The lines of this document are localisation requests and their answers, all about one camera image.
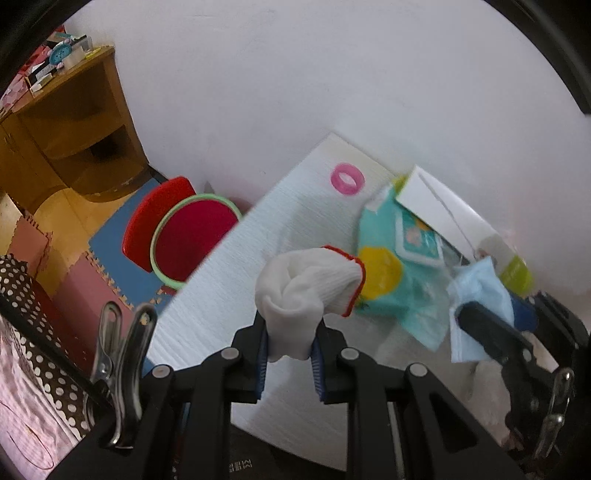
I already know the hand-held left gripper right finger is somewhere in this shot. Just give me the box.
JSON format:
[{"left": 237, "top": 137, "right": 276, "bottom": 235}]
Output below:
[{"left": 310, "top": 320, "right": 525, "bottom": 480}]

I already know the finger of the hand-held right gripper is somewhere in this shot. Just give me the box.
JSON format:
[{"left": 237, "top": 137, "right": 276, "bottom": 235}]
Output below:
[
  {"left": 454, "top": 301, "right": 557, "bottom": 386},
  {"left": 510, "top": 295, "right": 541, "bottom": 333}
]

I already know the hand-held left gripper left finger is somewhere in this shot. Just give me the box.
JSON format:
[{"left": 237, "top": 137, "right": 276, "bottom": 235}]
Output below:
[{"left": 48, "top": 318, "right": 271, "bottom": 480}]

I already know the blue face mask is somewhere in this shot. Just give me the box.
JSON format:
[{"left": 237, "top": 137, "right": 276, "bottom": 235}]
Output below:
[{"left": 445, "top": 256, "right": 515, "bottom": 363}]

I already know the white sock red trim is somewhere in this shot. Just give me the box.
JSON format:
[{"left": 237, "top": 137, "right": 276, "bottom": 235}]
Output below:
[{"left": 255, "top": 246, "right": 367, "bottom": 363}]

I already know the red bin with green rim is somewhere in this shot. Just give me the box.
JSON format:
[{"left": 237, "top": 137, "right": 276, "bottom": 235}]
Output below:
[{"left": 150, "top": 194, "right": 243, "bottom": 291}]

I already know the teal wet wipes packet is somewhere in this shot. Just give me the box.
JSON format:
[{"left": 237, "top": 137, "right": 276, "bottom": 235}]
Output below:
[{"left": 355, "top": 182, "right": 455, "bottom": 352}]

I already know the metal spring clip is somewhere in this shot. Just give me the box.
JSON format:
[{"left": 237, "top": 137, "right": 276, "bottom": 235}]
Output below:
[
  {"left": 90, "top": 301, "right": 158, "bottom": 448},
  {"left": 531, "top": 367, "right": 575, "bottom": 462}
]

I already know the white paper box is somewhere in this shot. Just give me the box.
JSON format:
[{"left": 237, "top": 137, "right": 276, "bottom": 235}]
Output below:
[{"left": 396, "top": 165, "right": 495, "bottom": 252}]

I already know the blue foam floor mat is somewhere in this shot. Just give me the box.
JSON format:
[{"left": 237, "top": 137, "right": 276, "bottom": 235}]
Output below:
[{"left": 88, "top": 178, "right": 185, "bottom": 324}]

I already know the pink foam floor mat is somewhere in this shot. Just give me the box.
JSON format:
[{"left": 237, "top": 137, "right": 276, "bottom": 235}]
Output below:
[{"left": 53, "top": 251, "right": 139, "bottom": 365}]

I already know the pink cartoon blanket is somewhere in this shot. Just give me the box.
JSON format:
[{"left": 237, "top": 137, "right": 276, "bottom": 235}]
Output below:
[{"left": 0, "top": 318, "right": 88, "bottom": 480}]

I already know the brown polka dot cloth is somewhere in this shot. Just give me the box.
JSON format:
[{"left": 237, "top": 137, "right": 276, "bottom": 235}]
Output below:
[{"left": 0, "top": 256, "right": 114, "bottom": 439}]

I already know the pink foam mat piece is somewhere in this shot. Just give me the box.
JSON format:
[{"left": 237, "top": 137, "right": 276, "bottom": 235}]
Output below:
[{"left": 7, "top": 212, "right": 54, "bottom": 278}]

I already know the wooden corner cabinet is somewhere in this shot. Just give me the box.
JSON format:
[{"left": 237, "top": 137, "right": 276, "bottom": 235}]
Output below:
[{"left": 0, "top": 45, "right": 151, "bottom": 222}]

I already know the black white box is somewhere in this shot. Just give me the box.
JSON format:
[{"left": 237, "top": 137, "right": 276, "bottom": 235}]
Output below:
[{"left": 28, "top": 62, "right": 58, "bottom": 90}]

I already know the pink patterned box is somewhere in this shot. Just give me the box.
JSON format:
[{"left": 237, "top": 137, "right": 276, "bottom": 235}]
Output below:
[{"left": 2, "top": 69, "right": 33, "bottom": 109}]

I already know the red cloth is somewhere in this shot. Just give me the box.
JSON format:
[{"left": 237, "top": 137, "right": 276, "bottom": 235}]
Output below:
[{"left": 28, "top": 44, "right": 51, "bottom": 70}]

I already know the pink tape ring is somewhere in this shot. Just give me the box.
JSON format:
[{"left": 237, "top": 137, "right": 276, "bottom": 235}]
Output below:
[{"left": 331, "top": 162, "right": 366, "bottom": 195}]

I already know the black cable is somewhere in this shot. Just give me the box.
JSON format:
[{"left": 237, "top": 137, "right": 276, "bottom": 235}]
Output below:
[{"left": 0, "top": 298, "right": 112, "bottom": 402}]

